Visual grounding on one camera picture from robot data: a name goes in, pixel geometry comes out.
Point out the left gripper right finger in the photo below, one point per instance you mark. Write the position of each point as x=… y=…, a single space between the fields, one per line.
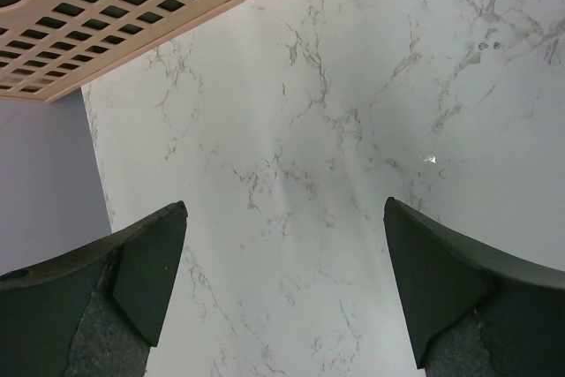
x=471 y=309

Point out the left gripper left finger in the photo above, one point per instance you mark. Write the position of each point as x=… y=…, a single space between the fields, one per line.
x=97 y=310

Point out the orange file rack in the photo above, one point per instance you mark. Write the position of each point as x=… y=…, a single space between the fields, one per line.
x=51 y=47

